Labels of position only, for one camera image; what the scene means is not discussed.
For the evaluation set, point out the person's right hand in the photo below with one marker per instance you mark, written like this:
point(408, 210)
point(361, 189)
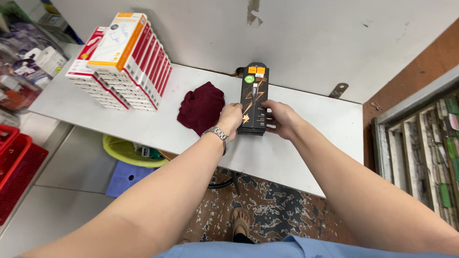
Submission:
point(285, 120)

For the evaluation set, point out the person's left hand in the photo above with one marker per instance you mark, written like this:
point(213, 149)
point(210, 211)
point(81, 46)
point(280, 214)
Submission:
point(228, 120)

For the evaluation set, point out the person's right fingers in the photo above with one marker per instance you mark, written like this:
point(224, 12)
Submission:
point(273, 105)

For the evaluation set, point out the person's left fingers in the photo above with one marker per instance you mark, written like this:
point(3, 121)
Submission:
point(236, 106)

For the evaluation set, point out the silver metal wristwatch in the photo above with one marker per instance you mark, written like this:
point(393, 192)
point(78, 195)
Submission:
point(218, 134)

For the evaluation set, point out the maroon cloth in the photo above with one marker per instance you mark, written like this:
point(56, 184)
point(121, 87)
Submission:
point(201, 107)

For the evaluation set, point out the black table leg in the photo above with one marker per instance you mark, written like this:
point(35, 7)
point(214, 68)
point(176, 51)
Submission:
point(229, 181)

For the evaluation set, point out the stack of white red boxes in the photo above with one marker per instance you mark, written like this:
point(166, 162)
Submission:
point(143, 86)

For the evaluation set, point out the green white packet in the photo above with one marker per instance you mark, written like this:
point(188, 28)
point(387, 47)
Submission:
point(150, 152)

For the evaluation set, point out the small metal hook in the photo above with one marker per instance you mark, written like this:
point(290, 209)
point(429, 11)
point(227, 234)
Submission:
point(376, 106)

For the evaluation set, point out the person's foot in sandal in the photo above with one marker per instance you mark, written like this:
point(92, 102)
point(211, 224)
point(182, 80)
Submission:
point(241, 224)

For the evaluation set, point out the yellow waste bin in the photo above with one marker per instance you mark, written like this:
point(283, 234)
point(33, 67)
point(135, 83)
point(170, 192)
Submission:
point(120, 154)

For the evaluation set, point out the blue plastic stool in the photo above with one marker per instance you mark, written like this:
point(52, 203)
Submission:
point(125, 177)

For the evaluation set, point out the white orange charger box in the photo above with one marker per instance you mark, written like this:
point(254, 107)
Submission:
point(116, 43)

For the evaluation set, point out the person's blue shirt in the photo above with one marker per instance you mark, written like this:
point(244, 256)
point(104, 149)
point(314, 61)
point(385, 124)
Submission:
point(287, 249)

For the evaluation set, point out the glass display cabinet with goods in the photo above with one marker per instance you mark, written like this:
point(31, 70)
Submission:
point(423, 150)

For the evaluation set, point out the shelf with packaged goods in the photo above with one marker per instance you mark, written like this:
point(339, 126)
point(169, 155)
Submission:
point(25, 61)

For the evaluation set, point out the large red plastic basket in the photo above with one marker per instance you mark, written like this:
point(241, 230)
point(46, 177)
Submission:
point(18, 175)

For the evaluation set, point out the small red plastic basket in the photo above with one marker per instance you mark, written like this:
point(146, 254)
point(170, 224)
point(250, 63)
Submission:
point(7, 134)

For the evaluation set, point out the metal wall bracket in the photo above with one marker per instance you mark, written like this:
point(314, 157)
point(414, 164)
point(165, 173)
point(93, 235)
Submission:
point(338, 90)

